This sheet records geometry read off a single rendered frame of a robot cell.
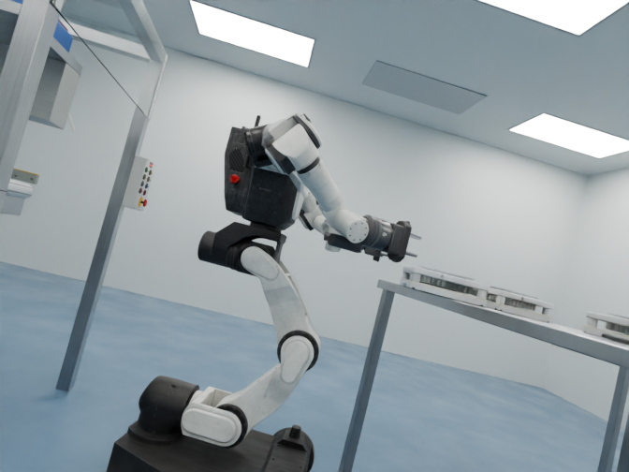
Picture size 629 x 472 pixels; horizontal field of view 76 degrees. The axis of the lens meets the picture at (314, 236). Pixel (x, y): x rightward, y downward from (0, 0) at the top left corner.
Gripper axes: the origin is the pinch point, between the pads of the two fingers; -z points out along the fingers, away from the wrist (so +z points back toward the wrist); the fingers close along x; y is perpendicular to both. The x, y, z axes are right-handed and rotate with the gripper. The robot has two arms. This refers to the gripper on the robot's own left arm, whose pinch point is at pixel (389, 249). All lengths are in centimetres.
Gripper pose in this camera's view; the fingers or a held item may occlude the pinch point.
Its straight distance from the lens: 165.4
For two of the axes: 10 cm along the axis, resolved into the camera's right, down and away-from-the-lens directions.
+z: -9.5, -2.4, 2.3
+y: -2.1, -1.0, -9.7
